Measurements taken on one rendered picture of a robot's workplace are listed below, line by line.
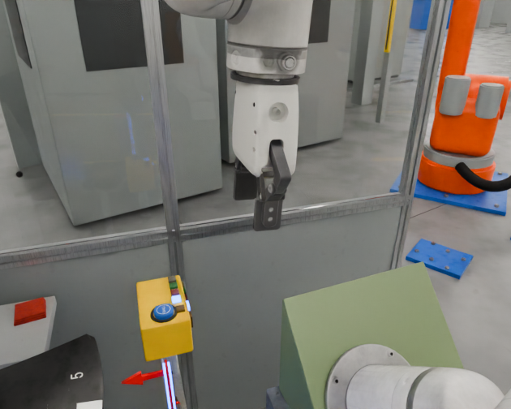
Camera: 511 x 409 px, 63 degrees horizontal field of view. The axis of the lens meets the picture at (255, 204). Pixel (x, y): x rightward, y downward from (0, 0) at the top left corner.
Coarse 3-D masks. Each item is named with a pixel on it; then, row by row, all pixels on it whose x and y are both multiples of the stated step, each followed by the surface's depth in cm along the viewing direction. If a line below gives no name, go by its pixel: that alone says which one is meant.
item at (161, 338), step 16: (144, 288) 93; (160, 288) 93; (144, 304) 88; (176, 304) 88; (144, 320) 84; (160, 320) 84; (176, 320) 84; (144, 336) 83; (160, 336) 84; (176, 336) 85; (144, 352) 85; (160, 352) 86; (176, 352) 87
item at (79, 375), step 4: (80, 368) 60; (84, 368) 60; (68, 372) 59; (72, 372) 59; (76, 372) 59; (80, 372) 59; (84, 372) 60; (68, 376) 59; (72, 376) 59; (76, 376) 59; (80, 376) 59; (84, 376) 59; (68, 380) 58; (72, 380) 59; (76, 380) 59; (80, 380) 59; (84, 380) 59
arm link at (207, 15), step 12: (168, 0) 37; (180, 0) 35; (192, 0) 34; (204, 0) 33; (216, 0) 32; (228, 0) 32; (240, 0) 37; (180, 12) 37; (192, 12) 36; (204, 12) 36; (216, 12) 37; (228, 12) 38
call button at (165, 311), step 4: (160, 304) 87; (164, 304) 87; (168, 304) 87; (156, 308) 86; (160, 308) 86; (164, 308) 86; (168, 308) 86; (172, 308) 86; (156, 312) 85; (160, 312) 85; (164, 312) 85; (168, 312) 85; (172, 312) 85; (156, 316) 84; (160, 316) 84; (164, 316) 84; (168, 316) 84
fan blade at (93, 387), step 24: (24, 360) 61; (48, 360) 61; (72, 360) 61; (96, 360) 61; (0, 384) 57; (24, 384) 57; (48, 384) 58; (72, 384) 58; (96, 384) 59; (0, 408) 54; (24, 408) 55; (48, 408) 55; (72, 408) 56
